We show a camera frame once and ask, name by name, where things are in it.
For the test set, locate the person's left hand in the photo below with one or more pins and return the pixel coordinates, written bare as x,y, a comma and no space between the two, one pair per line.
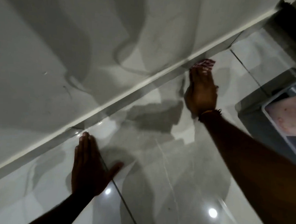
89,172

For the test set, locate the person's right hand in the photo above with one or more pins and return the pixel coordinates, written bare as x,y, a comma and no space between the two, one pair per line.
201,93

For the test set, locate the person's left thumb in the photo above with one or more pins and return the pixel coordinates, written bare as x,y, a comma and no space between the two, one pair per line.
114,169

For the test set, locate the person's right fingers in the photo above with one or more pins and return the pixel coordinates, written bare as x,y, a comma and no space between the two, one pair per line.
201,74

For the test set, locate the red white patterned cloth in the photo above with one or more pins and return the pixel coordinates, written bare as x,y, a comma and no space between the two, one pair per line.
204,62

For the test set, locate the person's right forearm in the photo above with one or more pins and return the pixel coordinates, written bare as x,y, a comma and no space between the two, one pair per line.
256,170

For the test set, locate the person's left forearm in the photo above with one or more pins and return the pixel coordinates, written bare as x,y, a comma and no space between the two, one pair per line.
63,211

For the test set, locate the gray plastic bin white rim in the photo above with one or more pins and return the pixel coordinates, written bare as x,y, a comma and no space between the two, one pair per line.
251,116

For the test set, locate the white baseboard trim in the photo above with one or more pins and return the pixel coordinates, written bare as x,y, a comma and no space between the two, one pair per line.
113,102

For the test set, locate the pink cloth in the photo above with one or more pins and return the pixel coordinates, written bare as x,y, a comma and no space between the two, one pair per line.
290,115

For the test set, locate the dark wooden furniture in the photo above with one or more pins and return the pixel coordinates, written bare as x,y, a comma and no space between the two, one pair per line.
291,29

